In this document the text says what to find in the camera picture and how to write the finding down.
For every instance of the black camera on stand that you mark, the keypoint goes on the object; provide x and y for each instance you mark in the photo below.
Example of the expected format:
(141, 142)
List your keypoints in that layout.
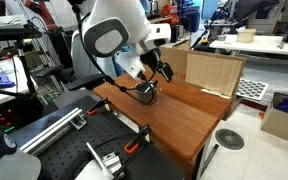
(14, 32)

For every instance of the long white table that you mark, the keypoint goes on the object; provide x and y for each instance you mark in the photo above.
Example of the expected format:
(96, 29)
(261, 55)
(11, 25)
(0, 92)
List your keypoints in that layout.
(260, 46)

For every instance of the black box with indicator lights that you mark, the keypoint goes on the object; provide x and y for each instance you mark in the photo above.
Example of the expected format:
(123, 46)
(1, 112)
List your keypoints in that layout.
(4, 116)

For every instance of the large cardboard panel red print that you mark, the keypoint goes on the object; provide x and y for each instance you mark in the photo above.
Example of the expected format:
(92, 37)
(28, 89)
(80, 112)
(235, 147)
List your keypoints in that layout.
(214, 73)

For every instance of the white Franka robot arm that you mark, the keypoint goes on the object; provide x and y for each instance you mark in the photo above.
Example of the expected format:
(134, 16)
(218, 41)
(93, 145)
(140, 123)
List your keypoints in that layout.
(117, 13)

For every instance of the black orange bar clamp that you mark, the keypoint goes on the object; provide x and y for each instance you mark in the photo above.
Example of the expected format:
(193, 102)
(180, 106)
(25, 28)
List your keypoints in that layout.
(130, 148)
(92, 111)

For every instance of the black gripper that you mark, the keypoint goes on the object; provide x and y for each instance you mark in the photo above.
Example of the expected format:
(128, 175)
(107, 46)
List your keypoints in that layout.
(149, 60)

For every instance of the small wooden box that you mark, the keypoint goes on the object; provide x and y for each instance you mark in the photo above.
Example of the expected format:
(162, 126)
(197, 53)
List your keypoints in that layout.
(246, 35)

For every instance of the white masking tape piece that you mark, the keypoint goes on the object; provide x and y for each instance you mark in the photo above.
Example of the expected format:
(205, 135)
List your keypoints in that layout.
(217, 94)

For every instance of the black flat pad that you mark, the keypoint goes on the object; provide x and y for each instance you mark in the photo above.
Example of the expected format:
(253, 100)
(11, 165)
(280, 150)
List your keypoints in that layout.
(50, 70)
(85, 81)

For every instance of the wooden side table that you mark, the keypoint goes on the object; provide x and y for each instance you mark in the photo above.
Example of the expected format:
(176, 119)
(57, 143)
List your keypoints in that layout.
(170, 116)

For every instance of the red robot arm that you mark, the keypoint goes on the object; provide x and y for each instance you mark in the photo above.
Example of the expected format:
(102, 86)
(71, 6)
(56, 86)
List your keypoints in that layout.
(44, 13)

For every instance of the small steel pot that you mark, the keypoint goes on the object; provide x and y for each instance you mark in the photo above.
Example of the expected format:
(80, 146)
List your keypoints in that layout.
(147, 99)

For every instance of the checkerboard calibration board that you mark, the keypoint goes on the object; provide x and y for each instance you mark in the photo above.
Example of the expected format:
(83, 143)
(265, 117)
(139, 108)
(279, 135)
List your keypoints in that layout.
(252, 89)

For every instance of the aluminium extrusion rail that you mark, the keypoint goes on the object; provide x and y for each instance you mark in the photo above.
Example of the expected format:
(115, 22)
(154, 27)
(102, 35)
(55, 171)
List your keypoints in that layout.
(100, 160)
(50, 131)

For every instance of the cardboard box blue contents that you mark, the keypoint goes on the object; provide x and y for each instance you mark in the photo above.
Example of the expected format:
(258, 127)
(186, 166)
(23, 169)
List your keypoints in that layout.
(280, 123)

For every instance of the round metal floor drain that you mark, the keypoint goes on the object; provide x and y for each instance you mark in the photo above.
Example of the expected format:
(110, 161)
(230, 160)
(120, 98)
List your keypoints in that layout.
(229, 139)

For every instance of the black perforated breadboard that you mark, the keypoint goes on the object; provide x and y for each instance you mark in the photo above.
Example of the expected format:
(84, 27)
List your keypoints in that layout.
(70, 146)

